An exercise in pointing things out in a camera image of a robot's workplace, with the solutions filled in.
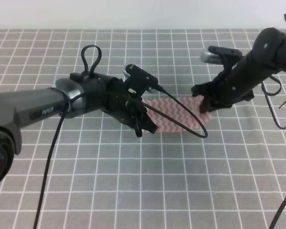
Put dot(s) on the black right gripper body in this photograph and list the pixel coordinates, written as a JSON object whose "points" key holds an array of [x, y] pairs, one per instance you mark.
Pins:
{"points": [[236, 82]]}

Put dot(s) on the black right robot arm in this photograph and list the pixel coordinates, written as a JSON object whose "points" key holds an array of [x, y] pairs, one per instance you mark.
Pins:
{"points": [[271, 39]]}

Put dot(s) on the pink white wavy towel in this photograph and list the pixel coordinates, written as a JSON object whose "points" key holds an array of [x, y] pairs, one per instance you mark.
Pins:
{"points": [[175, 111]]}

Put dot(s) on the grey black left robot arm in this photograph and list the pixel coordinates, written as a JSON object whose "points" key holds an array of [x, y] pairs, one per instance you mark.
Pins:
{"points": [[78, 95]]}

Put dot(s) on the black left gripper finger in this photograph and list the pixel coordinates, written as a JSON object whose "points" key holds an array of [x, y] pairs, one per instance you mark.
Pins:
{"points": [[146, 124]]}

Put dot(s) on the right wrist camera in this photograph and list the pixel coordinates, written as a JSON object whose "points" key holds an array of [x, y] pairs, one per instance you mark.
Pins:
{"points": [[217, 55]]}

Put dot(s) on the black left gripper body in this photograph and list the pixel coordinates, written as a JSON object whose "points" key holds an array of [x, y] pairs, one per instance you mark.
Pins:
{"points": [[123, 106]]}

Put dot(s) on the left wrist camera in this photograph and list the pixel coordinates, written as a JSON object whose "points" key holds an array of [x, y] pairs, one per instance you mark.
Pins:
{"points": [[138, 79]]}

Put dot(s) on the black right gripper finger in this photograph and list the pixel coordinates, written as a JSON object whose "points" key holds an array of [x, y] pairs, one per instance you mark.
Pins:
{"points": [[205, 90], [206, 105]]}

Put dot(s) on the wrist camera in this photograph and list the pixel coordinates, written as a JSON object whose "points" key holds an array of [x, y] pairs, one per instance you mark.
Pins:
{"points": [[138, 79], [217, 55]]}

